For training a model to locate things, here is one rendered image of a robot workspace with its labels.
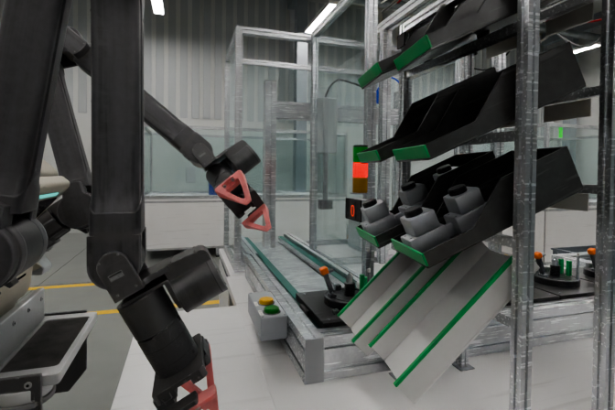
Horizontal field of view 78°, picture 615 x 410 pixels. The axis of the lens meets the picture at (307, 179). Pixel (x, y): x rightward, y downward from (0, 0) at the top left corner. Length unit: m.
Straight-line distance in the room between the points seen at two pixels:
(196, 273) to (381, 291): 0.48
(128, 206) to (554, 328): 1.15
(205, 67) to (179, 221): 4.34
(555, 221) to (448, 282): 5.31
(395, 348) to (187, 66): 8.82
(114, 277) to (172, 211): 5.55
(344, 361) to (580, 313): 0.73
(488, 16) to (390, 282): 0.55
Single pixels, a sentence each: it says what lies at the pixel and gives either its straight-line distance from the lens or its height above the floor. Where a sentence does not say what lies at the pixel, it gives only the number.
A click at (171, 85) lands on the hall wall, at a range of 9.21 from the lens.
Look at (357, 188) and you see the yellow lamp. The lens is 1.25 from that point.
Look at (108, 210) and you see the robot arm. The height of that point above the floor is 1.28.
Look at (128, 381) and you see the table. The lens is 1.04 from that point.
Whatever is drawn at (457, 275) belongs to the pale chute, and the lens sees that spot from 0.77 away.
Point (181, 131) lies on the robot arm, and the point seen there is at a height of 1.42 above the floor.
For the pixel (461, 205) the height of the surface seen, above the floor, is 1.28.
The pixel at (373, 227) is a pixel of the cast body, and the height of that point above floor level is 1.22.
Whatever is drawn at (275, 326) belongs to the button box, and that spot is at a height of 0.94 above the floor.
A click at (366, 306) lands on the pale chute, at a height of 1.04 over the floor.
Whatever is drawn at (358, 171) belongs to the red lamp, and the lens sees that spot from 1.25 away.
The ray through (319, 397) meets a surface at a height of 0.86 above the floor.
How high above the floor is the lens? 1.33
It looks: 1 degrees down
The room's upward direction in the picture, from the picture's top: 1 degrees clockwise
